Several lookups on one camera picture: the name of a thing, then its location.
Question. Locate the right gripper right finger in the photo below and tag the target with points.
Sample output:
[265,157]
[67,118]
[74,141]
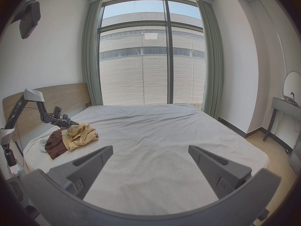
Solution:
[211,168]

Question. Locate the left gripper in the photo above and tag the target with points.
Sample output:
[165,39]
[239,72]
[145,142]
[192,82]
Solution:
[65,121]

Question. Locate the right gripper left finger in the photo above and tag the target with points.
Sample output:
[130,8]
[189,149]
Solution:
[91,166]

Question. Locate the yellow trousers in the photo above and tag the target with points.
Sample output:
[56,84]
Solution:
[80,135]

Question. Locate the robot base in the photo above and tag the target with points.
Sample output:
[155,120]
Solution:
[15,189]

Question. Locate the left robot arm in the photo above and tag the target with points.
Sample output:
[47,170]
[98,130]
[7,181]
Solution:
[33,95]

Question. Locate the bed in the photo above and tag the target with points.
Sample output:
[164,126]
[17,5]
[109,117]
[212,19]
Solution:
[164,135]

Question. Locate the brown garment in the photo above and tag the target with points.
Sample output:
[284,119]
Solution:
[55,146]

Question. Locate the white garment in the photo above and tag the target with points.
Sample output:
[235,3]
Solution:
[42,146]

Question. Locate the window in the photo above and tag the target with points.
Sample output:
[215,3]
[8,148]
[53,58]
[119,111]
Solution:
[152,79]

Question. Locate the grey dressing table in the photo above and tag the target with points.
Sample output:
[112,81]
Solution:
[285,107]

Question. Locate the round mirror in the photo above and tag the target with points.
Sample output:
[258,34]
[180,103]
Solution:
[294,83]

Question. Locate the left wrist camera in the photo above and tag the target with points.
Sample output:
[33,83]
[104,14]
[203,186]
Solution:
[57,111]

